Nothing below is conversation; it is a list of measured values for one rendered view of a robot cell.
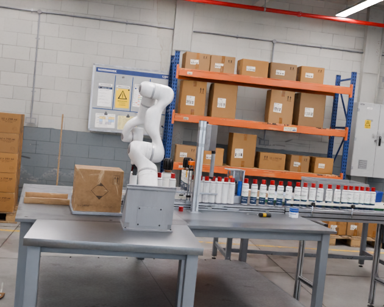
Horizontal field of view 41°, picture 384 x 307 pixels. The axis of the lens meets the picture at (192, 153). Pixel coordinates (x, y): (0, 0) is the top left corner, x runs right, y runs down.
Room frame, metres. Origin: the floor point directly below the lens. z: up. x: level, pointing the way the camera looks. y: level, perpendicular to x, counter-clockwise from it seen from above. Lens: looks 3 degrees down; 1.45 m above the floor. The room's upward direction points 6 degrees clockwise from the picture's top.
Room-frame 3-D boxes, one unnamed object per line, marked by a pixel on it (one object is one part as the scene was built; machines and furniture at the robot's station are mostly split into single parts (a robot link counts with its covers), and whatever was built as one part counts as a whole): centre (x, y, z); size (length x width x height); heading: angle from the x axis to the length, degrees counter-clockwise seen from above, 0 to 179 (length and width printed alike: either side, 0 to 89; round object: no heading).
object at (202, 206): (3.90, 0.03, 0.85); 1.65 x 0.11 x 0.05; 106
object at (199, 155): (3.77, -0.06, 1.16); 0.04 x 0.04 x 0.67; 16
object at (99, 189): (3.40, 0.60, 0.99); 0.30 x 0.24 x 0.27; 106
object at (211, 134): (3.85, -0.10, 1.38); 0.17 x 0.10 x 0.19; 162
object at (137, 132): (3.63, 0.40, 1.34); 0.09 x 0.08 x 0.13; 120
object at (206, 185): (3.94, -0.13, 0.98); 0.05 x 0.05 x 0.20
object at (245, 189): (4.03, -0.44, 0.98); 0.05 x 0.05 x 0.20
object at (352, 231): (7.72, -2.30, 0.32); 1.20 x 0.83 x 0.64; 8
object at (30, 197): (3.61, 0.98, 0.85); 0.30 x 0.26 x 0.04; 106
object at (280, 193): (4.12, -0.73, 0.98); 0.05 x 0.05 x 0.20
